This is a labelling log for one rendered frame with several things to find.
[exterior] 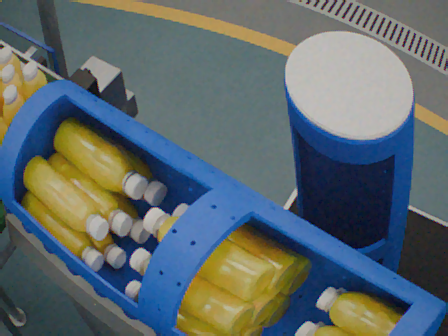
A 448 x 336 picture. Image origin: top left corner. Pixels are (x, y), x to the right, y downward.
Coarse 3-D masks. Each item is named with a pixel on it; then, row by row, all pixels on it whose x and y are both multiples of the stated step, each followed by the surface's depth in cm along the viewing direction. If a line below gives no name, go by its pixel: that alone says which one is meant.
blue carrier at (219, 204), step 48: (48, 96) 163; (96, 96) 169; (48, 144) 176; (144, 144) 156; (0, 192) 166; (192, 192) 171; (240, 192) 151; (48, 240) 159; (192, 240) 143; (288, 240) 162; (336, 240) 147; (96, 288) 158; (144, 288) 145; (336, 288) 159; (384, 288) 136
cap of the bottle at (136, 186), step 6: (138, 174) 164; (132, 180) 163; (138, 180) 163; (144, 180) 164; (126, 186) 164; (132, 186) 163; (138, 186) 164; (144, 186) 165; (126, 192) 164; (132, 192) 163; (138, 192) 164; (144, 192) 166; (138, 198) 165
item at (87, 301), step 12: (12, 228) 189; (12, 240) 193; (24, 240) 187; (24, 252) 191; (36, 252) 185; (36, 264) 188; (48, 264) 184; (48, 276) 187; (60, 276) 182; (72, 288) 181; (84, 300) 180; (96, 300) 176; (96, 312) 179; (108, 312) 176; (108, 324) 179; (120, 324) 175
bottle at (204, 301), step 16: (144, 272) 153; (192, 288) 148; (208, 288) 148; (192, 304) 148; (208, 304) 147; (224, 304) 146; (240, 304) 146; (208, 320) 147; (224, 320) 145; (240, 320) 148
